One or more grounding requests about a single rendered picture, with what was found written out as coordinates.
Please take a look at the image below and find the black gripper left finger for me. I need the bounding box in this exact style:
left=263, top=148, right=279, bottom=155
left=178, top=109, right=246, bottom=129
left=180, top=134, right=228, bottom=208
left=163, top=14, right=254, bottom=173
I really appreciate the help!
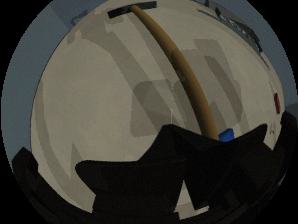
left=74, top=125, right=188, bottom=213

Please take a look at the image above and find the red rectangular block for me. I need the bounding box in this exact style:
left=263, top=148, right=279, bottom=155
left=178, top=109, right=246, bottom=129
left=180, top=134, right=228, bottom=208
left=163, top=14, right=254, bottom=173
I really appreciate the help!
left=274, top=92, right=281, bottom=113

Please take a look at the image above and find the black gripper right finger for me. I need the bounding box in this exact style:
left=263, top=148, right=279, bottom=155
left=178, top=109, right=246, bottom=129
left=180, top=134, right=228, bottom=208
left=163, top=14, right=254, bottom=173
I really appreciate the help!
left=168, top=124, right=267, bottom=210

